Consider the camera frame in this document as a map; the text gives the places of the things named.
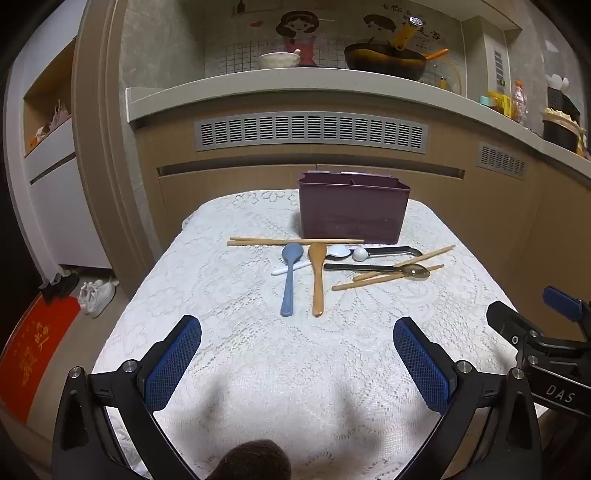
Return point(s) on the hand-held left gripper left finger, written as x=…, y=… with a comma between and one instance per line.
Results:
x=173, y=364

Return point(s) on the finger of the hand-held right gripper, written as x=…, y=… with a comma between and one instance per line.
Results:
x=565, y=302
x=508, y=321

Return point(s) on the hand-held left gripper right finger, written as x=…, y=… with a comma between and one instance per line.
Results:
x=422, y=364

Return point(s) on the wooden spoon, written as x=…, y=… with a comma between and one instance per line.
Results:
x=317, y=277

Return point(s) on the white soup spoon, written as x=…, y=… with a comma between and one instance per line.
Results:
x=339, y=251

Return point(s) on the blue plastic spoon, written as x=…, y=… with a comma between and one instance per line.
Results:
x=291, y=277

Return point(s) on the purple plastic utensil container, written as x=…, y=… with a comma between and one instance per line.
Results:
x=353, y=212

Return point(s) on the white sneaker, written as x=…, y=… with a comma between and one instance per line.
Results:
x=104, y=297
x=87, y=295

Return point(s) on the white lace tablecloth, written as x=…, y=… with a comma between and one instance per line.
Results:
x=286, y=369

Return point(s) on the dark fuzzy object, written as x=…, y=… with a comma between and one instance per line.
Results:
x=256, y=461

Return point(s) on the black shoe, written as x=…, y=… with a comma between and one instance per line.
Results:
x=68, y=282
x=48, y=290

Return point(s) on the red doormat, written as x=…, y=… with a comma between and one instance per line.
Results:
x=34, y=355

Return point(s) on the small grey vent grille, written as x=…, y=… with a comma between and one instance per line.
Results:
x=503, y=159

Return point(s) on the black round container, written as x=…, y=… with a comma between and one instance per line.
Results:
x=558, y=131

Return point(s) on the black utensil holder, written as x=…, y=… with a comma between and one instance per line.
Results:
x=561, y=99

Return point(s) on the clear bottle with orange cap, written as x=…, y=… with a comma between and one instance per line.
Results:
x=519, y=101

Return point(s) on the yellow box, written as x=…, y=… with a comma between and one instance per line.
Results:
x=501, y=104

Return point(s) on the white shelf cabinet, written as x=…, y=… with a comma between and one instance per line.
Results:
x=60, y=184

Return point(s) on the teal box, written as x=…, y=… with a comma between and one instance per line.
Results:
x=485, y=100

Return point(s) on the pink bag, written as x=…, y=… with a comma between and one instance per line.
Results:
x=60, y=115

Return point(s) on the grey kitchen countertop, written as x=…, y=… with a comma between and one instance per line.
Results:
x=277, y=90

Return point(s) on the white bowl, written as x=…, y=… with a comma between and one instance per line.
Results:
x=277, y=60

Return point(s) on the white wall appliance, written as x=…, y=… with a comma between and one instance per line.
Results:
x=494, y=64

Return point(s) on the cartoon boy wall sticker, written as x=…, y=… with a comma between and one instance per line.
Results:
x=378, y=27

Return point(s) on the cartoon girl wall sticker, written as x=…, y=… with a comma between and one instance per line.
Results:
x=298, y=32

